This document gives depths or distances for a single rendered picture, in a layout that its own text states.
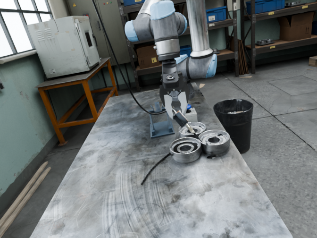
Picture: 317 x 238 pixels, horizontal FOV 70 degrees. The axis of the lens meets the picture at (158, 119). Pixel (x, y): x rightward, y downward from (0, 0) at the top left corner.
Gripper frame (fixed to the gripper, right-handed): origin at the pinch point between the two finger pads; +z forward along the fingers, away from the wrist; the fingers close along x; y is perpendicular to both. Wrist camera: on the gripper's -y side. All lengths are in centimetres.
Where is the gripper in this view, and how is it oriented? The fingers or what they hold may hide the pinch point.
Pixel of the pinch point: (177, 115)
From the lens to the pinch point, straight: 76.6
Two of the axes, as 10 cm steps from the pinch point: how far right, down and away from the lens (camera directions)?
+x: -9.9, 1.5, 0.7
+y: 0.2, -2.9, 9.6
